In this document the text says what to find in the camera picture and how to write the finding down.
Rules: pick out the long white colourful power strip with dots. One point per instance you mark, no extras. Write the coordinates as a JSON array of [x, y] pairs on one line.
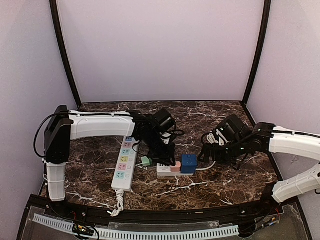
[[125, 166]]

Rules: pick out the pink plug adapter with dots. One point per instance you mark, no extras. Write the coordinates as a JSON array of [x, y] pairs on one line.
[[176, 168]]

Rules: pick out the green plug adapter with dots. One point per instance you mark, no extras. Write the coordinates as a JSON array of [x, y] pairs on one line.
[[146, 161]]

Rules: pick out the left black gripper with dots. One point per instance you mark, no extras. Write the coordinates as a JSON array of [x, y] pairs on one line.
[[163, 153]]

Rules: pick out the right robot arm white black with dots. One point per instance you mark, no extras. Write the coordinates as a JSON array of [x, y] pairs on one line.
[[270, 138]]

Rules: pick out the white coiled cable small strip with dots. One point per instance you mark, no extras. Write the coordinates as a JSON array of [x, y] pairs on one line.
[[211, 138]]

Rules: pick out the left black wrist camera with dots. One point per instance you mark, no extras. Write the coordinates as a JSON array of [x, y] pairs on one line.
[[164, 120]]

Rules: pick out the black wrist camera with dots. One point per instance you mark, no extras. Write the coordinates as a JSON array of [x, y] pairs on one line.
[[164, 120], [231, 129]]

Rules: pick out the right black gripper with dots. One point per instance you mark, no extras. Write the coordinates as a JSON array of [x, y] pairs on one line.
[[210, 152]]

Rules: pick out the black front table rail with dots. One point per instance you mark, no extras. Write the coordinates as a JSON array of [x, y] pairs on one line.
[[237, 214]]

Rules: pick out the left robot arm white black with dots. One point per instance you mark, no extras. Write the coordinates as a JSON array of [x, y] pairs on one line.
[[64, 126]]

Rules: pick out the white cable long strip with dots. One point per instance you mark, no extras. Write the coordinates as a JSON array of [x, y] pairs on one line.
[[120, 203]]

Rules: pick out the white slotted cable duct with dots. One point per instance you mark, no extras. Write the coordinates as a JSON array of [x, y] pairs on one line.
[[114, 234]]

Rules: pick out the small white power strip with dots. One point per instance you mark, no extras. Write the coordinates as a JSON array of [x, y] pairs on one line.
[[170, 171]]

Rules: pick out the left black frame post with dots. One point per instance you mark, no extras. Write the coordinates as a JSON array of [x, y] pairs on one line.
[[63, 52]]

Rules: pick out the blue cube socket adapter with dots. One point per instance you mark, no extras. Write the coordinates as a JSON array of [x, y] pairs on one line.
[[188, 163]]

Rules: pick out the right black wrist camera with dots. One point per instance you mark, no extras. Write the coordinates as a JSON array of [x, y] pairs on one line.
[[231, 129]]

